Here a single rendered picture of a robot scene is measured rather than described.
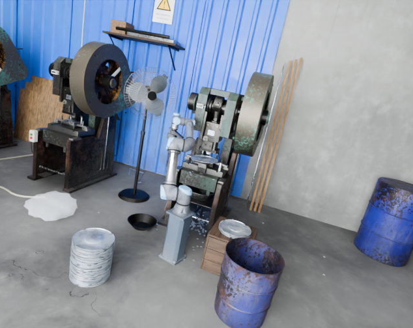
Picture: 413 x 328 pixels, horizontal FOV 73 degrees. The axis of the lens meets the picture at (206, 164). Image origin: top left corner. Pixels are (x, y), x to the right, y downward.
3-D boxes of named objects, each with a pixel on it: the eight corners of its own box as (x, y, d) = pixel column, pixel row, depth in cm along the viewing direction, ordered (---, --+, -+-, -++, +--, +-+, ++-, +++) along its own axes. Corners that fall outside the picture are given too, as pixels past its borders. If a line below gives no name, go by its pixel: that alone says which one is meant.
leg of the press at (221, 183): (213, 243, 291) (233, 160, 266) (203, 239, 293) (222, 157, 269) (230, 210, 377) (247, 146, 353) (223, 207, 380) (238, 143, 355)
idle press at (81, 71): (77, 202, 315) (91, 36, 268) (10, 177, 339) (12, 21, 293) (146, 171, 458) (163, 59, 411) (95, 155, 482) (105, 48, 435)
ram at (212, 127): (213, 151, 290) (219, 123, 282) (199, 148, 293) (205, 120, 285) (217, 148, 306) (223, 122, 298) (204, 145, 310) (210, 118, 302)
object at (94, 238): (122, 243, 207) (122, 242, 207) (83, 256, 186) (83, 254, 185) (102, 225, 225) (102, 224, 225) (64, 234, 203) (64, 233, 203)
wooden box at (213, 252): (241, 284, 236) (251, 248, 227) (199, 268, 246) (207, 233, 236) (249, 259, 274) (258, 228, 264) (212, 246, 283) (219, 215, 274)
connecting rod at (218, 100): (217, 131, 287) (224, 97, 278) (205, 128, 290) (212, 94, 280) (221, 129, 306) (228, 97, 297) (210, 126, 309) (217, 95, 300)
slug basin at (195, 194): (210, 206, 300) (212, 198, 297) (180, 197, 307) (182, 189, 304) (217, 196, 332) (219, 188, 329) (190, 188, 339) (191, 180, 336)
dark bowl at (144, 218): (147, 237, 276) (148, 230, 274) (120, 228, 283) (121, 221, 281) (160, 224, 304) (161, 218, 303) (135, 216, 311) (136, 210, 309)
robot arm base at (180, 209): (183, 218, 232) (185, 207, 230) (169, 211, 239) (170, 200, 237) (193, 213, 245) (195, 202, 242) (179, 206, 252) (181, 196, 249)
